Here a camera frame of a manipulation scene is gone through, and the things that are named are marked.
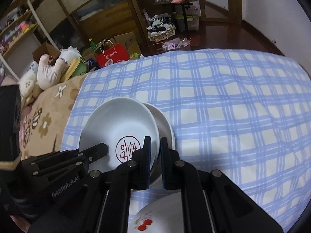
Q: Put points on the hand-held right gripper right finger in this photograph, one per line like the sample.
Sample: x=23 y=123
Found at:
x=163 y=166

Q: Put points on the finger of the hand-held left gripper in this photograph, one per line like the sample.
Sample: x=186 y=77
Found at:
x=97 y=150

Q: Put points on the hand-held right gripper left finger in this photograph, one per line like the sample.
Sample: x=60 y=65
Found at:
x=146 y=161

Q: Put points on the red patterned bowl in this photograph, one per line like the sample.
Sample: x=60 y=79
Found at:
x=163 y=128

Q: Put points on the white bowl with orange label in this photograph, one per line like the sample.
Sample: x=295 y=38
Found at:
x=121 y=121

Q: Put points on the white cherry print plate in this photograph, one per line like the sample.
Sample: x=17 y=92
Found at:
x=155 y=213

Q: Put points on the brown floral blanket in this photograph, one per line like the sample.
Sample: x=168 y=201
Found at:
x=48 y=116

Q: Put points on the green yellow plush toy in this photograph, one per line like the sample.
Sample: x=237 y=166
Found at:
x=76 y=69

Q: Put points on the blue plaid cloth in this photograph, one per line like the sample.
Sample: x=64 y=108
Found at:
x=218 y=102

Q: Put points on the blue packet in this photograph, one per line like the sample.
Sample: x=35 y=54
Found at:
x=91 y=63

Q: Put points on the pink plush toy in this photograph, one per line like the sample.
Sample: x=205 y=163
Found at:
x=51 y=74

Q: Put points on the red paper bag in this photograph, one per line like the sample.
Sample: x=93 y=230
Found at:
x=113 y=55

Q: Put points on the cream plush toy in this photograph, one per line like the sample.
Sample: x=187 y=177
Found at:
x=28 y=82

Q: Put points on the white plush toy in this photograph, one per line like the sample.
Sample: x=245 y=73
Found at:
x=70 y=53

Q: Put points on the small green box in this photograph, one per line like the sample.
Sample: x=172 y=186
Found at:
x=135 y=55

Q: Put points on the green bottle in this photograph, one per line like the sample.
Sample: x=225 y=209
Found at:
x=92 y=44

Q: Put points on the open cardboard box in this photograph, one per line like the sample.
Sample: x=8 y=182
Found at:
x=45 y=52

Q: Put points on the large cardboard box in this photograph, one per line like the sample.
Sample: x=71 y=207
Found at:
x=128 y=42

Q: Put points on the cardboard box with pink packets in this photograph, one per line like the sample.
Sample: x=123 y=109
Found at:
x=175 y=45

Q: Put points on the woven basket with cloths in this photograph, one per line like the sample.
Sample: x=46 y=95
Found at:
x=160 y=37

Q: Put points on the wooden wardrobe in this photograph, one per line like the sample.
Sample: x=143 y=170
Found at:
x=97 y=17

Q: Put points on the wooden corner shelf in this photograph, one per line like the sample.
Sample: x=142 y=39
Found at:
x=135 y=12

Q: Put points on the pink figurine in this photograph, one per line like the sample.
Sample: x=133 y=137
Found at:
x=23 y=26

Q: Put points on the small black table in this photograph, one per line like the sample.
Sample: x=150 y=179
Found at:
x=185 y=17

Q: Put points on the clear plastic storage box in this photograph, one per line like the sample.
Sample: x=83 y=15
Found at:
x=193 y=17

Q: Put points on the row of small figurines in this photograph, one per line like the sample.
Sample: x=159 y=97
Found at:
x=14 y=17

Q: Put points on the wall shelf with white post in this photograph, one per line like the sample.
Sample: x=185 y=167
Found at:
x=40 y=26

